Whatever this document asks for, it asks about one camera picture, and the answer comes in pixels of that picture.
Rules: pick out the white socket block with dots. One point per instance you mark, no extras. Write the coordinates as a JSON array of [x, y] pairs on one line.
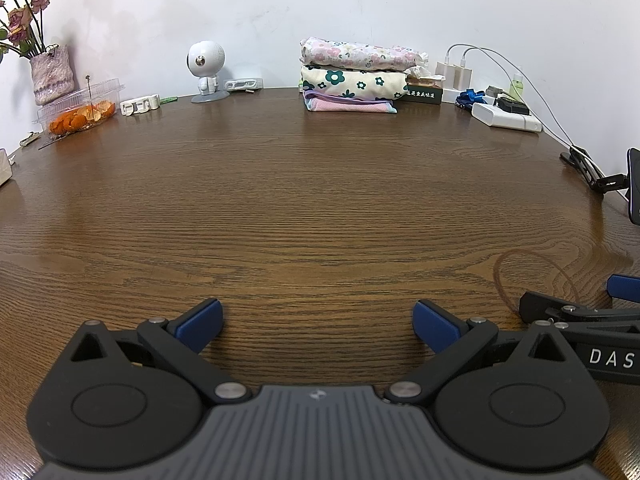
[[457, 96]]

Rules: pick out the grey adapter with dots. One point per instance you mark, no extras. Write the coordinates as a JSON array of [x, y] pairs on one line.
[[496, 91]]

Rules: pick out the black battery charger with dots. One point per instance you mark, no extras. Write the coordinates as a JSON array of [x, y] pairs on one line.
[[514, 106]]

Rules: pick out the dark green tissue box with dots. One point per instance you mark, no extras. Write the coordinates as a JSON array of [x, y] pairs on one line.
[[424, 94]]

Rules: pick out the cream teal-flower garment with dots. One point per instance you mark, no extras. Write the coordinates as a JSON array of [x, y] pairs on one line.
[[350, 82]]

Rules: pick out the beige box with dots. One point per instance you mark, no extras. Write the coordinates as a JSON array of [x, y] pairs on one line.
[[5, 170]]

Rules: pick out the white plastic clip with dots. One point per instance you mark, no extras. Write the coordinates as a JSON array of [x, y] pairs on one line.
[[242, 84], [140, 106]]

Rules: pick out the small green bottle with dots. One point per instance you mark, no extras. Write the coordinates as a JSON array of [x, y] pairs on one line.
[[516, 89]]

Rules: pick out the pink floral garment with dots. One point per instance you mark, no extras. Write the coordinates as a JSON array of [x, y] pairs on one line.
[[360, 54]]

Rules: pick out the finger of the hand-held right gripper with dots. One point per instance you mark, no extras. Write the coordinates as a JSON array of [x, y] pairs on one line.
[[625, 287], [550, 307]]

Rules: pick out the pink blue mesh garment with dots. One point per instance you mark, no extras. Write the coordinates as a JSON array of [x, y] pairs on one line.
[[350, 105]]

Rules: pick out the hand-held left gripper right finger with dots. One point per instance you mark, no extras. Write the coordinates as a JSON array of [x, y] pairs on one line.
[[435, 327]]

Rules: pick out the thin wooden stick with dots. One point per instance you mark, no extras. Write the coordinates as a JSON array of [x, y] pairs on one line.
[[52, 144]]

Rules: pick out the dried rose bouquet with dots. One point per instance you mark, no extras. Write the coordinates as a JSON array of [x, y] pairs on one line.
[[20, 17]]

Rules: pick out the white astronaut figurine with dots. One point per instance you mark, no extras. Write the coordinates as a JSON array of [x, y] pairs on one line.
[[204, 57]]

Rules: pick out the white charger plug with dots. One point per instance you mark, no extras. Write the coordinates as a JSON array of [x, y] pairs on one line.
[[444, 75], [462, 80]]

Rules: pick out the white power strip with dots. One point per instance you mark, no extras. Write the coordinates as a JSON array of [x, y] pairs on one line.
[[505, 119]]

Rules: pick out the clear box of orange peels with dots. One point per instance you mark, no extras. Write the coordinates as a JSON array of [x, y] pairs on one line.
[[80, 117]]

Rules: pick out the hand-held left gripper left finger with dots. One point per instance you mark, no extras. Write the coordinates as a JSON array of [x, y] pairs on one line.
[[200, 325]]

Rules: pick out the black phone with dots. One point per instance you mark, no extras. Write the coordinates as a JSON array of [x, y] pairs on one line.
[[635, 185]]

